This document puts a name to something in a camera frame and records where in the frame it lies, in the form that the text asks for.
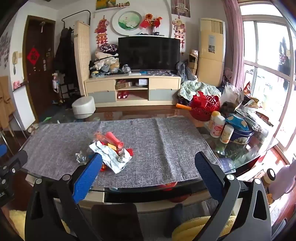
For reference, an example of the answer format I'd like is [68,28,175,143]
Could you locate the clear orange wrapper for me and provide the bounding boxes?
[92,131,109,145]

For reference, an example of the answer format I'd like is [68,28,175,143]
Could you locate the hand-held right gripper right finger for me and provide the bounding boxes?
[195,152,271,241]

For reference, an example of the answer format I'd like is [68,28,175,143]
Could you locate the red flower vase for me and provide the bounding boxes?
[139,14,163,36]

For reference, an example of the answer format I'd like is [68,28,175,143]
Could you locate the red openwork basket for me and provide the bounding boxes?
[190,91,220,121]

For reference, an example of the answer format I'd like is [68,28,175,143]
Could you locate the white bottle yellow cap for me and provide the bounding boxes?
[208,111,221,132]

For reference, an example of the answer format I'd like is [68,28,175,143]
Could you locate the wall photos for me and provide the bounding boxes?
[0,32,11,67]

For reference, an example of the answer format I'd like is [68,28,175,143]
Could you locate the red doll hanging decoration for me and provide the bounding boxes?
[172,11,186,55]

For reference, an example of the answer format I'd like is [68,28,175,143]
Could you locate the cardboard box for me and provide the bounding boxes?
[188,49,199,75]

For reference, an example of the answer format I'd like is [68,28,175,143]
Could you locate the white leaning panel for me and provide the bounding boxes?
[13,88,36,130]

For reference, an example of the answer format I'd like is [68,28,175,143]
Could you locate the white round stool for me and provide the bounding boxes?
[72,96,96,119]

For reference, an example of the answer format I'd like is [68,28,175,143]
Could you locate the blue round tin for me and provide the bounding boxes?
[225,126,254,151]

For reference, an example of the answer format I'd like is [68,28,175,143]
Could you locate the pink curtain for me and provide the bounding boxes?
[223,0,245,90]

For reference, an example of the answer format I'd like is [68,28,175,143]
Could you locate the black coat rack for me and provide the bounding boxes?
[60,10,91,30]

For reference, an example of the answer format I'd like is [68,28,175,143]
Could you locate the pile of plastic bags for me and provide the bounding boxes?
[218,82,273,132]

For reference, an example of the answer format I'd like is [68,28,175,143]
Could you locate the black television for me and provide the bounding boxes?
[118,36,181,71]

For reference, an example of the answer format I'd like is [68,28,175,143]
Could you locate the pink thermos jug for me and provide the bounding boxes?
[264,164,296,201]

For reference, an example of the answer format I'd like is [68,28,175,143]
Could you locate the blue snack packet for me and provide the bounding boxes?
[225,115,250,132]

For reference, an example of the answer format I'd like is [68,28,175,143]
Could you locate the brown wooden door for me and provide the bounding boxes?
[22,15,57,121]

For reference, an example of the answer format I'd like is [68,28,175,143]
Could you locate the beige standing air conditioner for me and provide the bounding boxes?
[197,18,226,87]

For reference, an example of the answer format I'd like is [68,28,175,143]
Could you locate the hanging dark clothes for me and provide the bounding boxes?
[279,37,292,91]

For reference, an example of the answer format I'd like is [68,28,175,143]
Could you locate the round wall picture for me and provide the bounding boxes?
[112,10,143,36]

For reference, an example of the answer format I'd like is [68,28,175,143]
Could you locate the red decoration under glass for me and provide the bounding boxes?
[159,182,178,191]

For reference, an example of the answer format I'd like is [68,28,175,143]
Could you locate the white bottle yellow label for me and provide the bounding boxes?
[220,124,234,144]

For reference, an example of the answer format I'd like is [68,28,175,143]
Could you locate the red fish hanging decoration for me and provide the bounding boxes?
[95,16,110,48]

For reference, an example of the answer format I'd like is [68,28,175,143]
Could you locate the dark hanging coats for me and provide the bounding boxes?
[54,27,78,85]

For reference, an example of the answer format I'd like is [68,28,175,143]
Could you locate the red plastic tube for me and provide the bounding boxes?
[105,132,125,149]

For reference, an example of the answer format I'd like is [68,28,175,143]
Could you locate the grey table mat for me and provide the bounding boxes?
[22,118,223,189]

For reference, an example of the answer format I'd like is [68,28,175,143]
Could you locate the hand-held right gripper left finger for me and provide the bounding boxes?
[24,153,103,241]

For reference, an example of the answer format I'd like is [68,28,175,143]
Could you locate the beige television cabinet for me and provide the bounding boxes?
[84,75,181,107]

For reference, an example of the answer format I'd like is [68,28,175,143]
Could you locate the red diamond door decoration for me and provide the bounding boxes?
[26,47,40,67]

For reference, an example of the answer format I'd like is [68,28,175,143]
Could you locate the pile of clothes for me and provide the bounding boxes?
[89,44,120,78]

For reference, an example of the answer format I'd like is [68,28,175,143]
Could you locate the beige folding screen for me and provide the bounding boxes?
[74,20,91,96]

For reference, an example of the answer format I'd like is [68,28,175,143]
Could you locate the green floral cloth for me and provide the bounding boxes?
[178,81,221,102]

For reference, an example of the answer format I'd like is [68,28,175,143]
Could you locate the yellow wall poster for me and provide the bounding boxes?
[96,0,130,11]

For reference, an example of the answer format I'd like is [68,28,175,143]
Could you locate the white framed window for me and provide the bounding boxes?
[239,5,296,160]

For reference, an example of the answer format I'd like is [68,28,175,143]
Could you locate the silver foil wrapper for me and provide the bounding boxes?
[89,141,133,174]

